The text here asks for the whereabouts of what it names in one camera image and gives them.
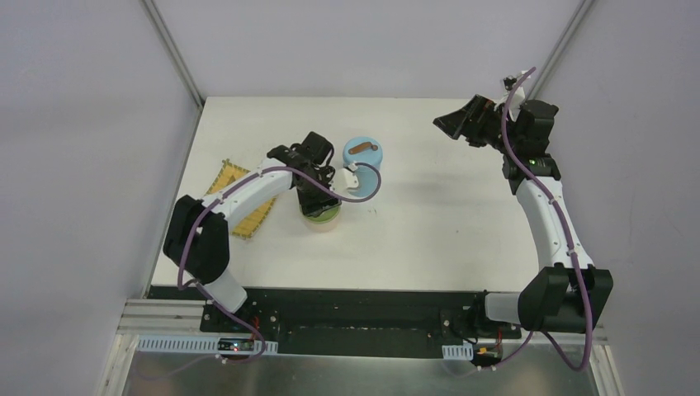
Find green round lid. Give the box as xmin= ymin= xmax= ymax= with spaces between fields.
xmin=302 ymin=205 xmax=341 ymax=224

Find blue round lid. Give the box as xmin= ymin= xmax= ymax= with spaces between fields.
xmin=343 ymin=136 xmax=384 ymax=169

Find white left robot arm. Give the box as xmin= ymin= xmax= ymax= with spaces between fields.
xmin=163 ymin=132 xmax=341 ymax=334

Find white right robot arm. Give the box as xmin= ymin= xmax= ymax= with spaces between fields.
xmin=433 ymin=95 xmax=613 ymax=338

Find stainless steel bowl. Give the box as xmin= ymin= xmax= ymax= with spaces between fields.
xmin=302 ymin=215 xmax=340 ymax=233

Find blue cylindrical container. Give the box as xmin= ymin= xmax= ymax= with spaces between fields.
xmin=344 ymin=162 xmax=381 ymax=199

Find yellow bamboo mat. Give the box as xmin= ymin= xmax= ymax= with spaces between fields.
xmin=206 ymin=159 xmax=277 ymax=239

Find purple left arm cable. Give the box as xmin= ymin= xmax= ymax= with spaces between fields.
xmin=177 ymin=163 xmax=382 ymax=365

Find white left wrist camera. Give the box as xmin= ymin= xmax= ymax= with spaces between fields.
xmin=330 ymin=163 xmax=360 ymax=193

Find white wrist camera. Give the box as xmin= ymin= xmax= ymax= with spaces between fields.
xmin=330 ymin=163 xmax=360 ymax=193
xmin=499 ymin=70 xmax=533 ymax=110

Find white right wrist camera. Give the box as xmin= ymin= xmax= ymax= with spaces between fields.
xmin=499 ymin=70 xmax=533 ymax=110

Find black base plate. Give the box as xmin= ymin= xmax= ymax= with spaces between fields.
xmin=199 ymin=286 xmax=522 ymax=361

